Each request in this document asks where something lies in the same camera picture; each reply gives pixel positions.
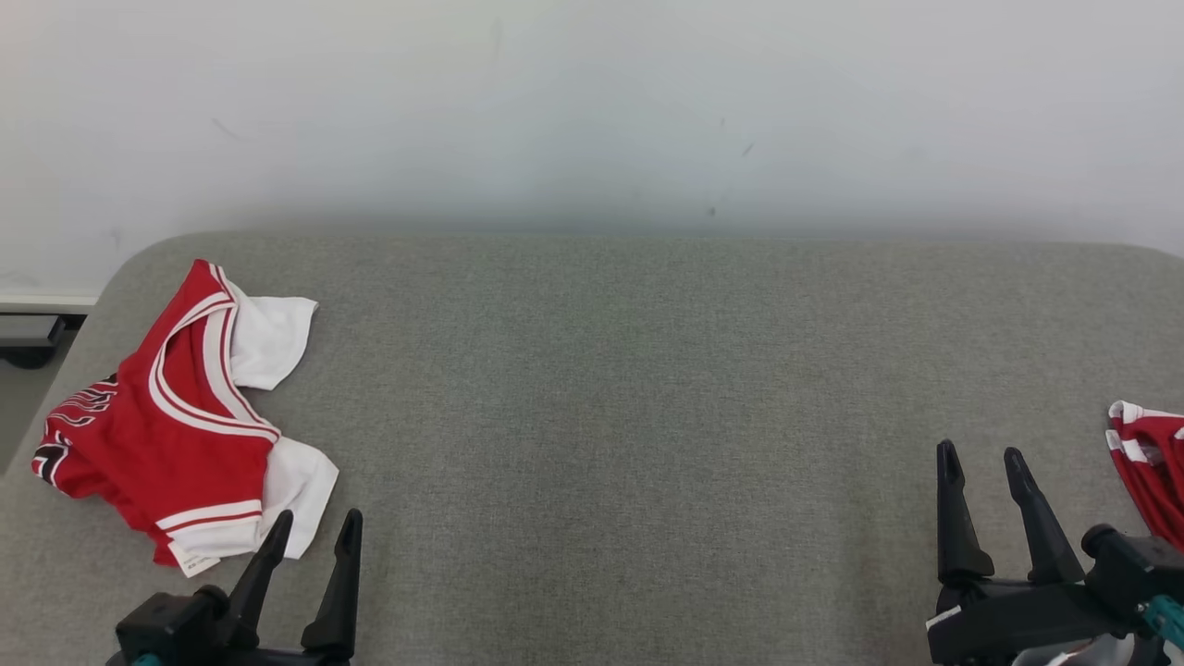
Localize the teal right camera cable connector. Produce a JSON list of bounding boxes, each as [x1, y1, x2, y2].
[[1140, 595, 1184, 653]]

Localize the red and white basketball jersey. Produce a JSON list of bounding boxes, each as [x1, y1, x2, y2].
[[31, 259, 340, 579]]

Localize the grey metal frame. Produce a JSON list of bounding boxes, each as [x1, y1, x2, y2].
[[0, 314, 68, 369]]

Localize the red shorts with white stripe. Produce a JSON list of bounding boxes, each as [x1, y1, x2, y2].
[[1105, 400, 1184, 554]]

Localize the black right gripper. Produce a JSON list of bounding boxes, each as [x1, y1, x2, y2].
[[925, 439, 1139, 666]]

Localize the white wall baseboard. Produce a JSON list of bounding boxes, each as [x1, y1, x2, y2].
[[0, 290, 101, 315]]

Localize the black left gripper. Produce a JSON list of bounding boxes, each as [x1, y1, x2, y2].
[[185, 508, 364, 666]]

